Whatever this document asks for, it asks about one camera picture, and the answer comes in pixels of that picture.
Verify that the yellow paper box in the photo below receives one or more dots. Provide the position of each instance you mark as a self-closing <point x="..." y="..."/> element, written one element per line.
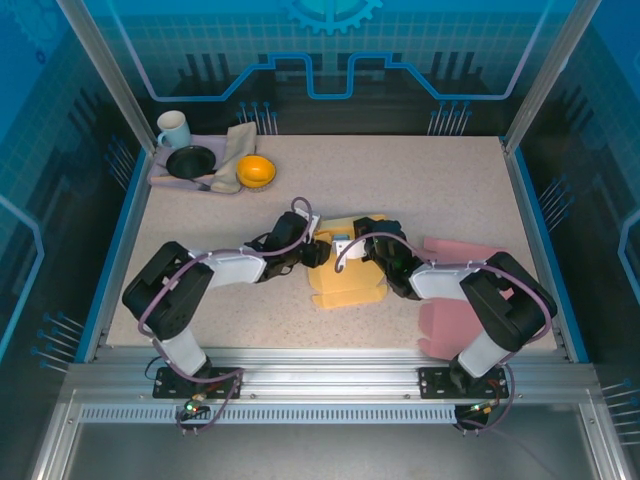
<point x="345" y="285"/>

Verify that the pink paper box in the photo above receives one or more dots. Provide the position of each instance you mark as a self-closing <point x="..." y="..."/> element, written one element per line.
<point x="445" y="325"/>

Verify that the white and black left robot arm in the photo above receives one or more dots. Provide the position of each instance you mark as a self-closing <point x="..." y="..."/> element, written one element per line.
<point x="170" y="300"/>

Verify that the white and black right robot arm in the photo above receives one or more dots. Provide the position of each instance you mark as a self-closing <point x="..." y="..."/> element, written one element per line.
<point x="505" y="300"/>

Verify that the yellow patterned bowl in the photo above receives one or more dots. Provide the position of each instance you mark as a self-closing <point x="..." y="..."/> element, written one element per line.
<point x="256" y="169"/>

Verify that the beige cloth napkin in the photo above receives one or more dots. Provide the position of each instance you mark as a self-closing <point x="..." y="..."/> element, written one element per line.
<point x="237" y="145"/>

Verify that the lilac tray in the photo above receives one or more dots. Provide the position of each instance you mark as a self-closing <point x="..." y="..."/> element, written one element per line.
<point x="210" y="141"/>

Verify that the black plate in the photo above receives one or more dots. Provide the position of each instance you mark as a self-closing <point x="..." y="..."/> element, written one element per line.
<point x="190" y="161"/>

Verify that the blue table side strip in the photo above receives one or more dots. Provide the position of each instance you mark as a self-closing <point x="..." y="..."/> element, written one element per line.
<point x="534" y="200"/>
<point x="132" y="200"/>

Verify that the light blue mug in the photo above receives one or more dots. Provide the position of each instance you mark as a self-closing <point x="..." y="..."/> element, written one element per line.
<point x="175" y="131"/>

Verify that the small connector board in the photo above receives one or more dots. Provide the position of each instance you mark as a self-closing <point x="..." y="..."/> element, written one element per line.
<point x="482" y="408"/>
<point x="194" y="407"/>

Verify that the grey metal front panel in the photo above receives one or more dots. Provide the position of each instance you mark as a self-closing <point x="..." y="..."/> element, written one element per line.
<point x="325" y="450"/>

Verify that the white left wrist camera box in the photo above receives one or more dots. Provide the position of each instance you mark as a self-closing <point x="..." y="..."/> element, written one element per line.
<point x="311" y="227"/>

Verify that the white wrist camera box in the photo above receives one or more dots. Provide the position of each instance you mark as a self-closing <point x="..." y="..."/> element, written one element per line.
<point x="311" y="227"/>
<point x="352" y="248"/>

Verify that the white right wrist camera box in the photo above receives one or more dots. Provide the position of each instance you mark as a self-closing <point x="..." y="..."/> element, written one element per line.
<point x="352" y="248"/>

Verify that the aluminium mounting rail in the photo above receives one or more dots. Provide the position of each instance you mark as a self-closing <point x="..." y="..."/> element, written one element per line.
<point x="325" y="375"/>

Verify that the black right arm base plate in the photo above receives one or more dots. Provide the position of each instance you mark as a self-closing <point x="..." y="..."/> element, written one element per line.
<point x="435" y="385"/>

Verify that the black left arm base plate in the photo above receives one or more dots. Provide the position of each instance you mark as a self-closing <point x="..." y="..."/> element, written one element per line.
<point x="170" y="387"/>

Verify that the aluminium frame post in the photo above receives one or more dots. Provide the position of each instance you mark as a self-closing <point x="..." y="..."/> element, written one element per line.
<point x="107" y="75"/>
<point x="547" y="75"/>

